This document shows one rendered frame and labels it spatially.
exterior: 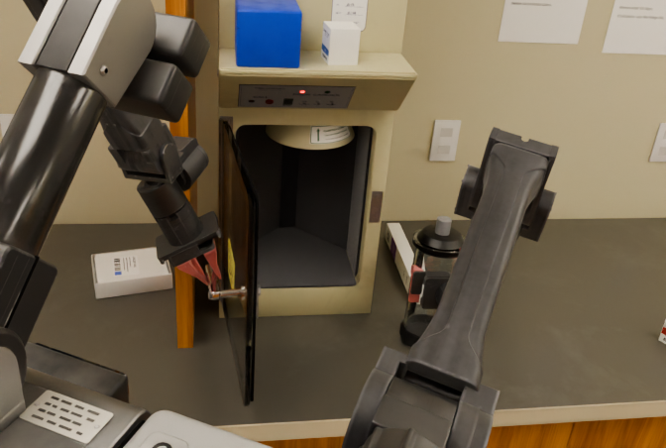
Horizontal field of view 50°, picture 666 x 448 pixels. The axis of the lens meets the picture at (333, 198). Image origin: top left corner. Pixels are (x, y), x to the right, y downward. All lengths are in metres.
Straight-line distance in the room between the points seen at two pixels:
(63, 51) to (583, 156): 1.71
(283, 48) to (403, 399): 0.70
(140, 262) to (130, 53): 1.15
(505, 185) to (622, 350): 0.91
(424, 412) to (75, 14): 0.37
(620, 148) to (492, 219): 1.39
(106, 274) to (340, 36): 0.75
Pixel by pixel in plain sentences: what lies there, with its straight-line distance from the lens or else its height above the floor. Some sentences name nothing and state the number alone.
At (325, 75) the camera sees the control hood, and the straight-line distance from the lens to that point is 1.15.
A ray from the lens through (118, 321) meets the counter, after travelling 1.51.
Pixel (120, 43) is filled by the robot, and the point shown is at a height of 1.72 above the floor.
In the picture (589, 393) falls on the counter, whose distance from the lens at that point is 1.47.
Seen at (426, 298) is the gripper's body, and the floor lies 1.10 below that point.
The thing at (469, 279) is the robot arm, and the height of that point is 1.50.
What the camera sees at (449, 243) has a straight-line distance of 1.34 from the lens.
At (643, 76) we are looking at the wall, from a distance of 2.03.
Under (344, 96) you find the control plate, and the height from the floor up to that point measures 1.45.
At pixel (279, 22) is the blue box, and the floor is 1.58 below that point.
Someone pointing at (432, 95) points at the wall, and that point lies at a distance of 1.80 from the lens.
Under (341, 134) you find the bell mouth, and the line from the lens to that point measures 1.36.
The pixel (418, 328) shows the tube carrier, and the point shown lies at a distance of 1.42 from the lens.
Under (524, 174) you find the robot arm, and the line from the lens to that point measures 0.77.
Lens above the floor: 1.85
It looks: 28 degrees down
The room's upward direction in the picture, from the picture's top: 5 degrees clockwise
